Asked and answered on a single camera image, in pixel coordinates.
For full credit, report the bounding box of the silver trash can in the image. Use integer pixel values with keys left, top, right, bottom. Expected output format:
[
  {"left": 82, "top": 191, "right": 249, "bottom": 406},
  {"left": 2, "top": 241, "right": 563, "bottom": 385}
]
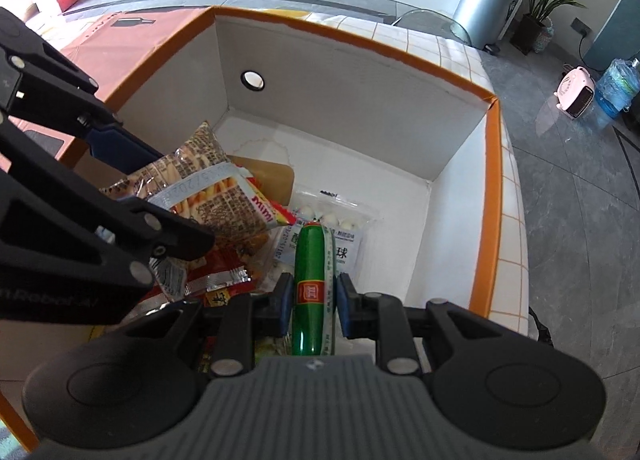
[{"left": 450, "top": 0, "right": 524, "bottom": 52}]

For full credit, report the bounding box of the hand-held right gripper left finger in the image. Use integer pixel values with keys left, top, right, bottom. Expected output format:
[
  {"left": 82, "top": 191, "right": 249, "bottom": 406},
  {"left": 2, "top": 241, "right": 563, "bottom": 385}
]
[{"left": 127, "top": 273, "right": 296, "bottom": 377}]

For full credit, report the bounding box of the clear packet of white balls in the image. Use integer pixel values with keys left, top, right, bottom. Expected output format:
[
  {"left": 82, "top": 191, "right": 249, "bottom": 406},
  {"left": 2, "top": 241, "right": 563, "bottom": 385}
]
[{"left": 272, "top": 183, "right": 382, "bottom": 287}]

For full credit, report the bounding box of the pink heater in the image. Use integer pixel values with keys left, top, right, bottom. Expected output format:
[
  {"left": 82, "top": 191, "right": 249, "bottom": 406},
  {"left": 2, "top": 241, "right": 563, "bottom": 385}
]
[{"left": 556, "top": 66, "right": 597, "bottom": 120}]

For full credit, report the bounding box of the orange cardboard box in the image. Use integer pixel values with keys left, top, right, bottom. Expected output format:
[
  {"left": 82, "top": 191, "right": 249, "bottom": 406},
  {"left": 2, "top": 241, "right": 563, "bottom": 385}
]
[{"left": 0, "top": 5, "right": 503, "bottom": 441}]

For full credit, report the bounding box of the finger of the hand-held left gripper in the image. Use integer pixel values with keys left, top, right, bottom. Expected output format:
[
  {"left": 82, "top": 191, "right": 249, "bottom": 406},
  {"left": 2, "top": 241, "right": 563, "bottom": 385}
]
[
  {"left": 0, "top": 7, "right": 164, "bottom": 174},
  {"left": 0, "top": 121, "right": 217, "bottom": 292}
]

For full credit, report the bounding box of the blue water bottle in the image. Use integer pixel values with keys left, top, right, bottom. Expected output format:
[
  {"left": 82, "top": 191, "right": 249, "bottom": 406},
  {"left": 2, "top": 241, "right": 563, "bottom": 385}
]
[{"left": 592, "top": 58, "right": 640, "bottom": 129}]

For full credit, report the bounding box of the tan stick snack packet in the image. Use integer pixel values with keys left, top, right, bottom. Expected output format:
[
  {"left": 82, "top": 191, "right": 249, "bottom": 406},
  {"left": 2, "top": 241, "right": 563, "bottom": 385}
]
[{"left": 100, "top": 120, "right": 281, "bottom": 247}]

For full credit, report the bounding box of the gold peanut packet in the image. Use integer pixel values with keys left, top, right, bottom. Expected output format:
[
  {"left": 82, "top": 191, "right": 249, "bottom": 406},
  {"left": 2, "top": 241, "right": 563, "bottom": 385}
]
[{"left": 229, "top": 154, "right": 297, "bottom": 207}]

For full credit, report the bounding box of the red and silver snack packet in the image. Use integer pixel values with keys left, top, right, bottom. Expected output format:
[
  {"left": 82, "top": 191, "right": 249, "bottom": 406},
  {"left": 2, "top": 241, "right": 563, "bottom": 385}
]
[{"left": 135, "top": 240, "right": 261, "bottom": 321}]

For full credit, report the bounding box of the grey-blue tall cabinet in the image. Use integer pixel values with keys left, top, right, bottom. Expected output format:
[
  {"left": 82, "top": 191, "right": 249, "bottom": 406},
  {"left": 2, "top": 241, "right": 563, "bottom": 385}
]
[{"left": 582, "top": 0, "right": 640, "bottom": 72}]

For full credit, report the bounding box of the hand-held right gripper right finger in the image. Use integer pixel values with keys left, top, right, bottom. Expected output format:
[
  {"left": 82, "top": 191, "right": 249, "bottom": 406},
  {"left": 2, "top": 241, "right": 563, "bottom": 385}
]
[{"left": 336, "top": 273, "right": 526, "bottom": 375}]

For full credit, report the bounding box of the round glass table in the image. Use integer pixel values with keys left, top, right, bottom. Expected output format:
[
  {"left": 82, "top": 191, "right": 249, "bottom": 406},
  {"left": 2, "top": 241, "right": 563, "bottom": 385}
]
[{"left": 392, "top": 9, "right": 476, "bottom": 46}]

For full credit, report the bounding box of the green sausage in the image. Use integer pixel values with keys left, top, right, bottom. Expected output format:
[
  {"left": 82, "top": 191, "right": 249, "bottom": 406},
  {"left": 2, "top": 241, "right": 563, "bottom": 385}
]
[{"left": 291, "top": 221, "right": 335, "bottom": 359}]

